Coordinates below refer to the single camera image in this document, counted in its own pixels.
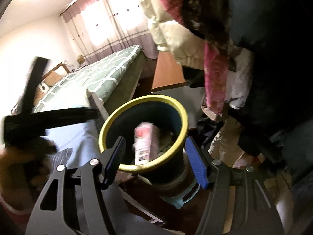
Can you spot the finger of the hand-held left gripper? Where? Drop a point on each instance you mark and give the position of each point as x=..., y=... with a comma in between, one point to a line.
x=66, y=117
x=35, y=85

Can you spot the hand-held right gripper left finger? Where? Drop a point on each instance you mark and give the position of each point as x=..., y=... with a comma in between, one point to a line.
x=115, y=161

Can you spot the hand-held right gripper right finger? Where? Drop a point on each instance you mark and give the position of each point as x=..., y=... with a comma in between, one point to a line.
x=196, y=164

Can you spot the pink white carton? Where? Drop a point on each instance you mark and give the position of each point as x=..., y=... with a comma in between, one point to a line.
x=144, y=142

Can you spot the green plastic bag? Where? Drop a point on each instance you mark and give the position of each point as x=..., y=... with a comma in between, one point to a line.
x=166, y=139

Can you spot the yellow rimmed blue bin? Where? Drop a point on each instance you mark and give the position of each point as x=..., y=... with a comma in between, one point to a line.
x=117, y=122

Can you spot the person's left hand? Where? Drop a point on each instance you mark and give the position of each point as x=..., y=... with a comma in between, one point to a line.
x=14, y=171

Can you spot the brown pillow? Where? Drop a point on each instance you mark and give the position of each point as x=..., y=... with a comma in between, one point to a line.
x=53, y=78

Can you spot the wooden bed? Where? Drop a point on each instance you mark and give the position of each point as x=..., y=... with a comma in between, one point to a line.
x=58, y=68

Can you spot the beige cloth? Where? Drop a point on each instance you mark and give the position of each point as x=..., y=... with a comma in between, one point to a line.
x=227, y=142

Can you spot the small tan box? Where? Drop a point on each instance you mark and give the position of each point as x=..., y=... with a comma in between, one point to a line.
x=81, y=60

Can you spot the green checked duvet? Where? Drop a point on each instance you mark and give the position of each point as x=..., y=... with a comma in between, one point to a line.
x=97, y=73

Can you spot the pink patterned scarf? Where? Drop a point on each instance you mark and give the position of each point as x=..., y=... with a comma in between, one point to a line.
x=215, y=78

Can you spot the pink curtain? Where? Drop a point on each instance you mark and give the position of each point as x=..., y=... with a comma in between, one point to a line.
x=102, y=29

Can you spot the white cloth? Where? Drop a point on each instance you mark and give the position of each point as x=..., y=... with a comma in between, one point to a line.
x=240, y=85

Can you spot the wooden desk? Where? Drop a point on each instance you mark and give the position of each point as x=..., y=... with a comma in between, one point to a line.
x=166, y=73

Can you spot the black coat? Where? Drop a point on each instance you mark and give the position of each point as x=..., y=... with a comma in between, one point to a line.
x=276, y=78

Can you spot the cream puffer jacket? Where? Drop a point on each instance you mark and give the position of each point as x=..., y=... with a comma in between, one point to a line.
x=168, y=34

